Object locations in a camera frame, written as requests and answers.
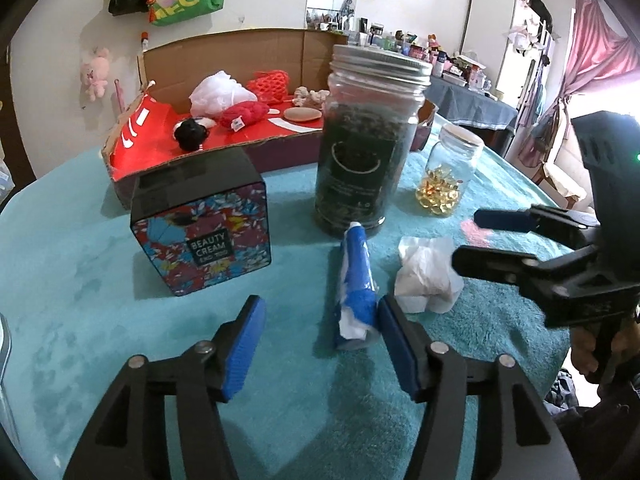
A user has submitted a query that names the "white tissue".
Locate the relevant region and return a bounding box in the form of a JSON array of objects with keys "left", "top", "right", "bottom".
[{"left": 394, "top": 236, "right": 463, "bottom": 314}]

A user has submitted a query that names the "blue cloth tube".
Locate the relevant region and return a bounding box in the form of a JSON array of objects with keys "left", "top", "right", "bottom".
[{"left": 335, "top": 222, "right": 378, "bottom": 351}]

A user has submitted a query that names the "black fuzzy scrunchie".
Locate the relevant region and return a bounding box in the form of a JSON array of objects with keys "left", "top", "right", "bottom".
[{"left": 172, "top": 129, "right": 209, "bottom": 153}]

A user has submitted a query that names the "red knitted soft object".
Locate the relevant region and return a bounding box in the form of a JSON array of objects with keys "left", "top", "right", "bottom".
[{"left": 216, "top": 101, "right": 270, "bottom": 132}]

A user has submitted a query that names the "pink curtain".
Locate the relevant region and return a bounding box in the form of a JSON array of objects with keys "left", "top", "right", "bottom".
[{"left": 518, "top": 0, "right": 639, "bottom": 168}]

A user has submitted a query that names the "small jar of gold capsules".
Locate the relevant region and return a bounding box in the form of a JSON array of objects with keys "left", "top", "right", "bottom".
[{"left": 416, "top": 124, "right": 485, "bottom": 217}]

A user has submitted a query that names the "teal fleece table blanket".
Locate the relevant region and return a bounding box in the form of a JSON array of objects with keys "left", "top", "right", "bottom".
[{"left": 1, "top": 119, "right": 568, "bottom": 479}]

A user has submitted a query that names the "dark cloth side table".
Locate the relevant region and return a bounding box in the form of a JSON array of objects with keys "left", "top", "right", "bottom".
[{"left": 424, "top": 77, "right": 518, "bottom": 132}]

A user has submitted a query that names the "white refrigerator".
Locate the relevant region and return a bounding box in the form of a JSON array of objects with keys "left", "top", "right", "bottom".
[{"left": 462, "top": 0, "right": 554, "bottom": 108}]

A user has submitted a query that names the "large jar of dark tea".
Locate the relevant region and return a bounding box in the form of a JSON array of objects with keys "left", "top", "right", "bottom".
[{"left": 314, "top": 46, "right": 433, "bottom": 235}]

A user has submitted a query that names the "floral beauty cream box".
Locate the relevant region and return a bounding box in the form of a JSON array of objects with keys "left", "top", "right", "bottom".
[{"left": 130, "top": 148, "right": 271, "bottom": 296}]

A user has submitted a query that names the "beige round sponge pad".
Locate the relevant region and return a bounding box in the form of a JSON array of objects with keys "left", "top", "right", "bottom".
[{"left": 283, "top": 106, "right": 322, "bottom": 122}]

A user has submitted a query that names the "red foam fruit net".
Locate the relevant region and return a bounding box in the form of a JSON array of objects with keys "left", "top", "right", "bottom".
[{"left": 246, "top": 70, "right": 290, "bottom": 105}]

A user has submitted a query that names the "white fluffy star bunny clip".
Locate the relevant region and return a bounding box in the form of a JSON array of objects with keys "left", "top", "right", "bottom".
[{"left": 172, "top": 117, "right": 216, "bottom": 136}]

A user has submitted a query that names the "open cardboard box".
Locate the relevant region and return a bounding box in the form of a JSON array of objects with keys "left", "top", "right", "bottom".
[{"left": 100, "top": 27, "right": 440, "bottom": 212}]

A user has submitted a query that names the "white mesh bath pouf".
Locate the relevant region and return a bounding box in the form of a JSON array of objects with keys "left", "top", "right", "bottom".
[{"left": 189, "top": 70, "right": 257, "bottom": 118}]

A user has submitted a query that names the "pink plush toy on wall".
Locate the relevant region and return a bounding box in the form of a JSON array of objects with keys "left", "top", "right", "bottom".
[{"left": 80, "top": 48, "right": 111, "bottom": 102}]

